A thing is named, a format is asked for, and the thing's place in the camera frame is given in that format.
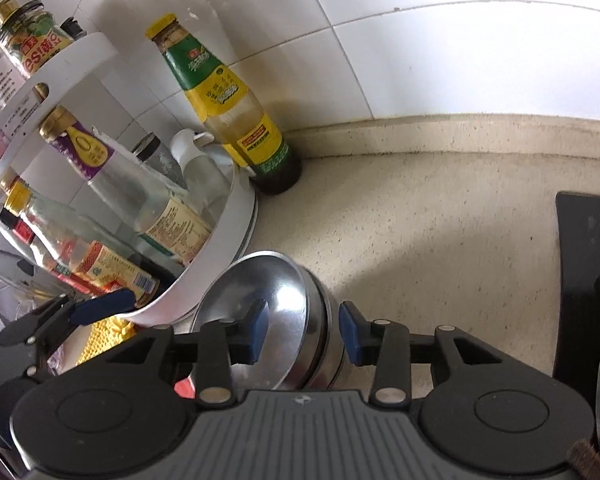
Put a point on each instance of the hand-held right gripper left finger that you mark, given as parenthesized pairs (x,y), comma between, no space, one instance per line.
(257,330)

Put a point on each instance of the red label soy sauce bottle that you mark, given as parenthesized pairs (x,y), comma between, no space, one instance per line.
(25,232)

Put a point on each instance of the gold cap red label bottle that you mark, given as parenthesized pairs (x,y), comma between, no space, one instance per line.
(35,45)

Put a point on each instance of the white pump bottle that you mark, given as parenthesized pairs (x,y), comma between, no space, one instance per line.
(200,170)

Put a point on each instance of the green yellow label sauce bottle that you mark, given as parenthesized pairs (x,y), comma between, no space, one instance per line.
(230,95)

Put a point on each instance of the black cap small bottle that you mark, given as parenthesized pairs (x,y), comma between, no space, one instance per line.
(72,27)

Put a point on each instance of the clear yellow-red label vinegar bottle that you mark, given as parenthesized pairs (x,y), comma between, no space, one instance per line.
(115,270)

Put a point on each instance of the brown fuzzy sleeve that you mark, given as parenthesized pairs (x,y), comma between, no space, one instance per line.
(587,460)

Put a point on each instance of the black lid glass jar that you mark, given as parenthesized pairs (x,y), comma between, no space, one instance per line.
(147,146)

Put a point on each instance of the white round bottle rack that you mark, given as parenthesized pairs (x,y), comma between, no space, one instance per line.
(215,270)

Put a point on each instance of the black stove top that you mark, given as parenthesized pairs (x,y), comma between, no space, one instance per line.
(585,260)

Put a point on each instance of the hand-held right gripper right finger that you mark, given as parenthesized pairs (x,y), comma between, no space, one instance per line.
(352,332)

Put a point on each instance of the stainless steel bowl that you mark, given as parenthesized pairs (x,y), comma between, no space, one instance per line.
(275,290)
(317,320)
(337,360)

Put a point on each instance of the clear purple label bottle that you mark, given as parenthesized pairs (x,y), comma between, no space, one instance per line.
(130,185)

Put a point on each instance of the glass pot lid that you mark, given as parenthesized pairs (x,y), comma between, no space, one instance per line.
(10,270)

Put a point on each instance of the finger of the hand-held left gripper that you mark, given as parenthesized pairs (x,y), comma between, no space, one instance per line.
(20,327)
(102,306)

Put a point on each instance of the yellow chenille mat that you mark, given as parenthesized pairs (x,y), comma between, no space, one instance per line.
(105,340)

